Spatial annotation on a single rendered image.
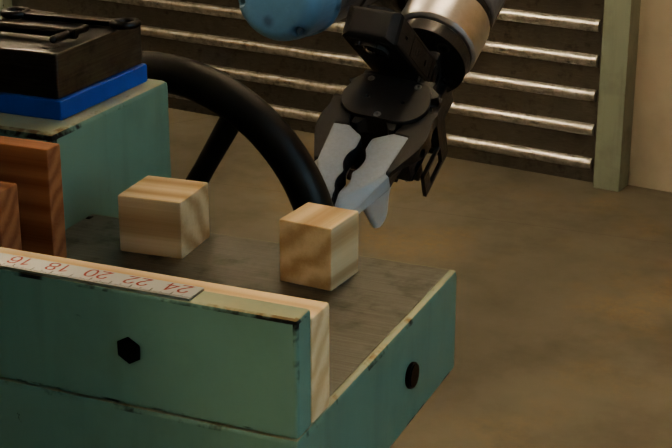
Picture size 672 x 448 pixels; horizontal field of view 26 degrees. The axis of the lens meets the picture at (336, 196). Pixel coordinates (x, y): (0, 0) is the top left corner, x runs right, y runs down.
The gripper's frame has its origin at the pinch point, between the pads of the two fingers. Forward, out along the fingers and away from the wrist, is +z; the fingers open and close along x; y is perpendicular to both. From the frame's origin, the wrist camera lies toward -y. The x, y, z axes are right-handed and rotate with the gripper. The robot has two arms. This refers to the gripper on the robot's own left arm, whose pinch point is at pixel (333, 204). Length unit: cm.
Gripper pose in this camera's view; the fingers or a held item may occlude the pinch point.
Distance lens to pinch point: 108.3
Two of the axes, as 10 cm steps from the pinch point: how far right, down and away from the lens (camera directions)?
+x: -9.1, -2.0, 3.6
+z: -3.9, 7.1, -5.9
